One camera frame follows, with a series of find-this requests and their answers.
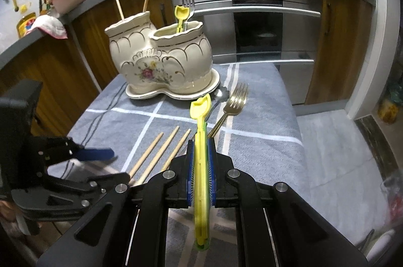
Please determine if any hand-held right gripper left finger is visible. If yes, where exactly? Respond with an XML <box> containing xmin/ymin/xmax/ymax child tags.
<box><xmin>37</xmin><ymin>139</ymin><xmax>196</xmax><ymax>267</ymax></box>

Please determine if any clear plastic bag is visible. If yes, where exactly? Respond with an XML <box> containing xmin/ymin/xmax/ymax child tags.
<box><xmin>380</xmin><ymin>173</ymin><xmax>403</xmax><ymax>219</ymax></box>

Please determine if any white towel pink edge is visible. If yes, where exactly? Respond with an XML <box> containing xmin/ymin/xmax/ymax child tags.
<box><xmin>31</xmin><ymin>16</ymin><xmax>68</xmax><ymax>39</ymax></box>

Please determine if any gold metal fork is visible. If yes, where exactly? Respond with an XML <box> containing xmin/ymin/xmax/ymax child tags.
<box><xmin>207</xmin><ymin>83</ymin><xmax>249</xmax><ymax>138</ymax></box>

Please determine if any built-in steel oven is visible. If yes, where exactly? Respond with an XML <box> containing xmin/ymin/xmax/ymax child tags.
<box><xmin>170</xmin><ymin>0</ymin><xmax>322</xmax><ymax>105</ymax></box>

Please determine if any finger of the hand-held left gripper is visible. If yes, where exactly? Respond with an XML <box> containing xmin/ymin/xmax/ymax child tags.
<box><xmin>30</xmin><ymin>136</ymin><xmax>115</xmax><ymax>171</ymax></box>
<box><xmin>11</xmin><ymin>172</ymin><xmax>130</xmax><ymax>222</ymax></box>

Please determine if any yellow plastic utensil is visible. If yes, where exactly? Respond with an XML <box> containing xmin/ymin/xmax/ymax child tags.
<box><xmin>174</xmin><ymin>5</ymin><xmax>189</xmax><ymax>34</ymax></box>
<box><xmin>190</xmin><ymin>94</ymin><xmax>211</xmax><ymax>250</ymax></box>

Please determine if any cream ceramic utensil holder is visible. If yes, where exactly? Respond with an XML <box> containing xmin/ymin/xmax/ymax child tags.
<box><xmin>105</xmin><ymin>12</ymin><xmax>214</xmax><ymax>94</ymax></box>

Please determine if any grey metal spoon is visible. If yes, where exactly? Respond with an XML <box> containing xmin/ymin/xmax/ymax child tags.
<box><xmin>206</xmin><ymin>87</ymin><xmax>229</xmax><ymax>123</ymax></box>

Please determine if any grey checked table cloth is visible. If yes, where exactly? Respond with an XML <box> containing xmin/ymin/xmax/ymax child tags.
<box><xmin>68</xmin><ymin>62</ymin><xmax>305</xmax><ymax>267</ymax></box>

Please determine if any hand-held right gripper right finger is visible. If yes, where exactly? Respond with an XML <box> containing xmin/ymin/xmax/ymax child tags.
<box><xmin>207</xmin><ymin>141</ymin><xmax>369</xmax><ymax>267</ymax></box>

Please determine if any cream ceramic drip tray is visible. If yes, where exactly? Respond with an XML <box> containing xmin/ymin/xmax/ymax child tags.
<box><xmin>125</xmin><ymin>69</ymin><xmax>221</xmax><ymax>101</ymax></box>

